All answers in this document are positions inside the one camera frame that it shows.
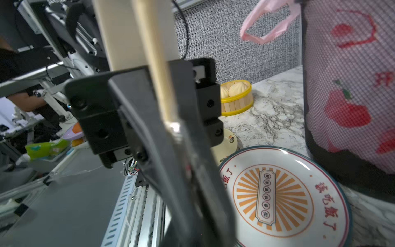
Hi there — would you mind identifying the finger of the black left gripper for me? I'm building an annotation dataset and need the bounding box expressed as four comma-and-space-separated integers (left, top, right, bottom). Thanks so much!
169, 59, 236, 247

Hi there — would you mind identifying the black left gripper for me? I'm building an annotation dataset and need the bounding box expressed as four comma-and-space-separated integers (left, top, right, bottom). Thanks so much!
64, 58, 224, 247

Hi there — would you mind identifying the white plate with orange sunburst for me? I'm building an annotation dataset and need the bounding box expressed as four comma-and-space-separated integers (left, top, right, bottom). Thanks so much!
219, 146, 352, 247

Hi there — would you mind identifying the cream small plate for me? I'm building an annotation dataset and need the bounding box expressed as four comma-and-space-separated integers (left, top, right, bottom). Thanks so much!
211, 129, 238, 166

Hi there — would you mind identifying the yellow bamboo steamer basket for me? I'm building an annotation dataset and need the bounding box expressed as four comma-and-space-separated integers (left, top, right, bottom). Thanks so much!
220, 80, 254, 116

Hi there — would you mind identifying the white steamed bun lower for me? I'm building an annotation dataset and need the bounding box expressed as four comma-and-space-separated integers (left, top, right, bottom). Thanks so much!
220, 86, 229, 99

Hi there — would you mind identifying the white steamed bun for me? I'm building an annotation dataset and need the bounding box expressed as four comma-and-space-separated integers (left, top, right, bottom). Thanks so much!
220, 86, 229, 99
228, 81, 249, 97

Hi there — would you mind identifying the white steamed bun upper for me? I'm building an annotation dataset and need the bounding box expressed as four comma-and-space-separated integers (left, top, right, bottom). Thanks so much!
228, 81, 249, 97

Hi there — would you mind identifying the pink plastic bin bag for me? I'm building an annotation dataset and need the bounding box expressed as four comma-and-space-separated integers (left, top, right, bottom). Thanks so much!
240, 0, 301, 45

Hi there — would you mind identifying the black mesh trash bin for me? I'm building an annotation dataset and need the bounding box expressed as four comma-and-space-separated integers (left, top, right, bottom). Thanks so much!
301, 1, 395, 203

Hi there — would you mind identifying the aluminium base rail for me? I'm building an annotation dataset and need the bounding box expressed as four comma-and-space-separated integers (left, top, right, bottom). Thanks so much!
101, 158, 166, 247

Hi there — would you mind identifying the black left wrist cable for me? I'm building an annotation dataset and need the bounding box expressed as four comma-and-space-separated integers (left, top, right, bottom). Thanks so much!
171, 0, 189, 61

